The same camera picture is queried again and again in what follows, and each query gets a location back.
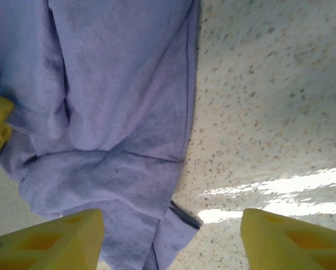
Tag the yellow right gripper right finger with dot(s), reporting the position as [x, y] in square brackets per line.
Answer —
[291, 247]

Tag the purple t-shirt with white print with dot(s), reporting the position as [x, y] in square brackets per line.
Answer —
[114, 98]

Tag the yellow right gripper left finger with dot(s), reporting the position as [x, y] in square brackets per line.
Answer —
[58, 247]

